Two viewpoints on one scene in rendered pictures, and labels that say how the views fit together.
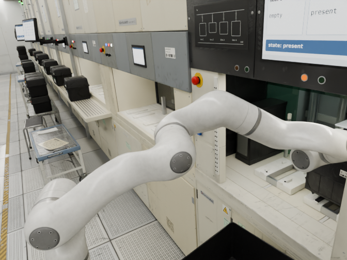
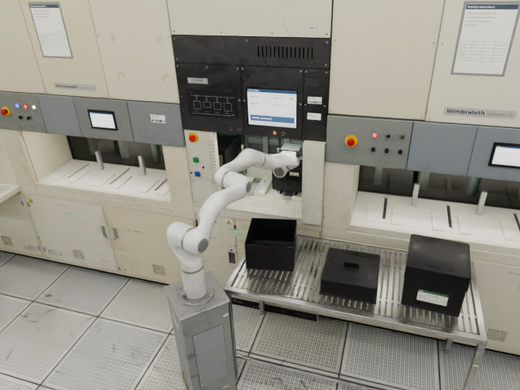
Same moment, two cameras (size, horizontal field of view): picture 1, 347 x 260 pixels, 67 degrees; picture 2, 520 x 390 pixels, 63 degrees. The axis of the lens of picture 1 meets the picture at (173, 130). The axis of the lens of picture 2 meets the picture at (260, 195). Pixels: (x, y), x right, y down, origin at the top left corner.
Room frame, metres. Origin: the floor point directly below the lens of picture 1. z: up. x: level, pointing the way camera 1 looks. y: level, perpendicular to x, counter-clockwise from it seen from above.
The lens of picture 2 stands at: (-0.88, 1.27, 2.35)
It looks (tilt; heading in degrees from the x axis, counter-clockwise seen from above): 30 degrees down; 317
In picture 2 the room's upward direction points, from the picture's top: 2 degrees counter-clockwise
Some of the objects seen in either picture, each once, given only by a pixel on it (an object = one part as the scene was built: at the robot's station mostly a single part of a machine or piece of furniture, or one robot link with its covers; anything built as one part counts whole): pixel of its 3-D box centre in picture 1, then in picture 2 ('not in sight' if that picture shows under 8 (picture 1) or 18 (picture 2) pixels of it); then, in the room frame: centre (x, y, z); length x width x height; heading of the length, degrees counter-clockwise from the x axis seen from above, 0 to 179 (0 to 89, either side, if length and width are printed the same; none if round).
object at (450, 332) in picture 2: not in sight; (347, 323); (0.11, -0.34, 0.38); 1.30 x 0.60 x 0.76; 28
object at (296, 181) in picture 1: (286, 173); (254, 185); (1.08, -0.52, 0.89); 0.22 x 0.21 x 0.04; 118
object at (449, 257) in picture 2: not in sight; (434, 274); (-0.27, -0.50, 0.89); 0.29 x 0.29 x 0.25; 24
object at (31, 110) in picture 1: (45, 118); not in sight; (4.35, 2.18, 0.24); 0.94 x 0.53 x 0.48; 28
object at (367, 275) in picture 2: not in sight; (350, 271); (0.08, -0.29, 0.83); 0.29 x 0.29 x 0.13; 29
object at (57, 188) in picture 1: (62, 220); (185, 245); (0.65, 0.36, 1.07); 0.19 x 0.12 x 0.24; 8
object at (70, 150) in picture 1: (58, 155); not in sight; (2.86, 1.40, 0.24); 0.97 x 0.52 x 0.48; 31
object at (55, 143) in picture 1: (52, 143); not in sight; (2.69, 1.33, 0.47); 0.31 x 0.23 x 0.02; 50
